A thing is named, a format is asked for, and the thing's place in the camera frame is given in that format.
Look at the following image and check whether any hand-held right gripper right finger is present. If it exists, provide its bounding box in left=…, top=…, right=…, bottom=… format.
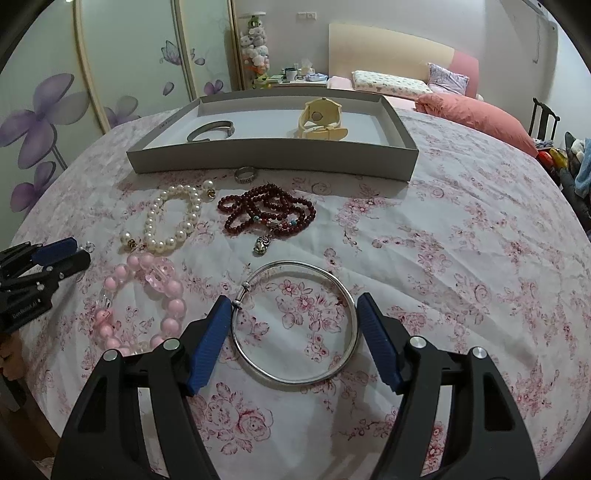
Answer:
left=356, top=292, right=541, bottom=480

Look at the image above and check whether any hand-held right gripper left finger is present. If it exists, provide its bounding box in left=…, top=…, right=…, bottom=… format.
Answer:
left=50, top=295, right=232, bottom=480

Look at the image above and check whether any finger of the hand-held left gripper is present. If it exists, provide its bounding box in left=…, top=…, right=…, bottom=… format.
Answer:
left=9, top=250, right=92, bottom=301
left=0, top=237, right=78, bottom=278

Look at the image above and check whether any large silver bangle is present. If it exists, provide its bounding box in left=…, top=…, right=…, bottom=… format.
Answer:
left=231, top=260, right=361, bottom=386

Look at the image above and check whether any pink bead bracelet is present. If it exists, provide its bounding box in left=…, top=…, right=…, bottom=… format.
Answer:
left=92, top=252, right=188, bottom=357

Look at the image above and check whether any white pearl bracelet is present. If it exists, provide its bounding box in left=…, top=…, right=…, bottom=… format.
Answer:
left=143, top=184, right=205, bottom=256

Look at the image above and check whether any dark red bead bracelet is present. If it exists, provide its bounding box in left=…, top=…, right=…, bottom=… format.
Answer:
left=217, top=183, right=317, bottom=256

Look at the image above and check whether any grey cardboard tray box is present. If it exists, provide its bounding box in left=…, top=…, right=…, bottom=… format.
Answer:
left=126, top=88, right=419, bottom=183

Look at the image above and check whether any person's left hand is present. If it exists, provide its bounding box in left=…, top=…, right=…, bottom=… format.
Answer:
left=0, top=335, right=27, bottom=380

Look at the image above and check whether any floral bed sheet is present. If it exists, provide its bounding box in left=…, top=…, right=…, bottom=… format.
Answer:
left=9, top=107, right=591, bottom=480

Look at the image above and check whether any flower print sliding wardrobe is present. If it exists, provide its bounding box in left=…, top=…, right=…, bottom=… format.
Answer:
left=0, top=0, right=241, bottom=227

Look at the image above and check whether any folded pink quilt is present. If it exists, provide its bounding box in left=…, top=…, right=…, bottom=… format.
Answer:
left=414, top=93, right=539, bottom=158

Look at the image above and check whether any white patterned pillow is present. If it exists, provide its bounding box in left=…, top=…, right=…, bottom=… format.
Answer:
left=352, top=70, right=430, bottom=99

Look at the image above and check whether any pile of toys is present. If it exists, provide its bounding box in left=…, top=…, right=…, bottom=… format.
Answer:
left=537, top=131, right=591, bottom=204

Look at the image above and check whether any purple pillow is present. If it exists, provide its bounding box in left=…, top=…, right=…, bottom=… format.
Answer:
left=427, top=63, right=470, bottom=95

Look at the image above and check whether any pink bedside cabinet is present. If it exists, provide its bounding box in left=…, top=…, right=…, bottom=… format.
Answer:
left=265, top=71, right=331, bottom=88

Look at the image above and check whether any black wooden chair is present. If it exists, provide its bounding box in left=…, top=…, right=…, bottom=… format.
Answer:
left=531, top=98, right=562, bottom=141

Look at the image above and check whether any tube of plush toys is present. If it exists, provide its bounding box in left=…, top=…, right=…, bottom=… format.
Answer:
left=238, top=13, right=271, bottom=90

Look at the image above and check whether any cream and pink headboard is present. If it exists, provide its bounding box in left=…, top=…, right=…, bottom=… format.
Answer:
left=329, top=23, right=479, bottom=99

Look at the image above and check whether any silver cuff bracelet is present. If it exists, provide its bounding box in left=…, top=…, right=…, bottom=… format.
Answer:
left=187, top=120, right=235, bottom=142

